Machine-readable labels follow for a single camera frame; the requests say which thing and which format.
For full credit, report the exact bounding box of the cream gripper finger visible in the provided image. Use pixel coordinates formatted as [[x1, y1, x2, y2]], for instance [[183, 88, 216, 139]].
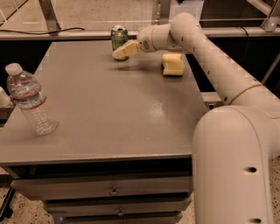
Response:
[[112, 40, 140, 60]]

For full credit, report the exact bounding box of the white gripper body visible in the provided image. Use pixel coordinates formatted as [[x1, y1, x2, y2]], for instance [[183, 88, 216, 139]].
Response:
[[136, 24, 175, 53]]

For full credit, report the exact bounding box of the green soda can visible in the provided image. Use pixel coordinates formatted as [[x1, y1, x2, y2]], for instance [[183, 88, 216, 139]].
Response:
[[110, 24, 129, 51]]

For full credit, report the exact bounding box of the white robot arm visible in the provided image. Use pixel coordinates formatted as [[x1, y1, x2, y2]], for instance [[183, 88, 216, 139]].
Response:
[[113, 13, 280, 224]]

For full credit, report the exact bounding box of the clear plastic water bottle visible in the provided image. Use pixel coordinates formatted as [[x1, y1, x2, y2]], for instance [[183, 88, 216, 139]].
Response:
[[5, 63, 58, 135]]

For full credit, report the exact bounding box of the yellow sponge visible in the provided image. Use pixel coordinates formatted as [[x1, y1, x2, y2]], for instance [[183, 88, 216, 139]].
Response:
[[161, 53, 185, 76]]

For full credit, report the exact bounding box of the grey drawer cabinet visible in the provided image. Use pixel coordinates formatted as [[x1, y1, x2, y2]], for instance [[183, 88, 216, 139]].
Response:
[[0, 38, 209, 224]]

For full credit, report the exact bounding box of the white object at left edge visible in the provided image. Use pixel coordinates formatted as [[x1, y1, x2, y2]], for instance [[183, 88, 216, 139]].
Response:
[[0, 87, 11, 108]]

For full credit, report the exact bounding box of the top grey drawer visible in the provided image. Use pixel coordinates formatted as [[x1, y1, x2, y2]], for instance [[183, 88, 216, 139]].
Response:
[[11, 177, 193, 200]]

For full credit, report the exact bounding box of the grey drawer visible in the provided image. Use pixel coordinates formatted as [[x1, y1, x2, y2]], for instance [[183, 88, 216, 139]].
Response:
[[11, 177, 193, 200], [63, 212, 182, 224], [45, 195, 191, 217]]

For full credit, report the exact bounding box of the middle grey drawer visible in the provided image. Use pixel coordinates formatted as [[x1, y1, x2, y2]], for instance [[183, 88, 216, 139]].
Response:
[[45, 195, 191, 217]]

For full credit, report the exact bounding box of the bottom grey drawer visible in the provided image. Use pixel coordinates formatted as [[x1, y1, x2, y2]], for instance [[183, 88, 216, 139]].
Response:
[[63, 212, 182, 224]]

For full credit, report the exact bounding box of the black cable on rail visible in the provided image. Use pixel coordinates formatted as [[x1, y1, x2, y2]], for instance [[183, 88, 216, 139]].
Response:
[[0, 27, 86, 36]]

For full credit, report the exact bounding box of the grey metal frame rail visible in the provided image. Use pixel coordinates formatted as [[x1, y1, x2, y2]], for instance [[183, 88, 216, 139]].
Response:
[[0, 0, 280, 40]]

